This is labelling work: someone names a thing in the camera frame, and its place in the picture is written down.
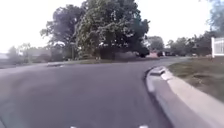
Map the large leafy green tree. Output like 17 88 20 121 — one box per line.
74 0 152 61

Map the grey asphalt road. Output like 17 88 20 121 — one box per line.
0 56 192 128

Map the large dark tree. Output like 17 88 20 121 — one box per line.
39 4 86 61

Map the pale concrete kerb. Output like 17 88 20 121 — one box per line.
144 65 224 128

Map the row of distant trees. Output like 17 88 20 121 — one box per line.
5 42 52 65

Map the grass verge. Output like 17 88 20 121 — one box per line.
166 56 224 103

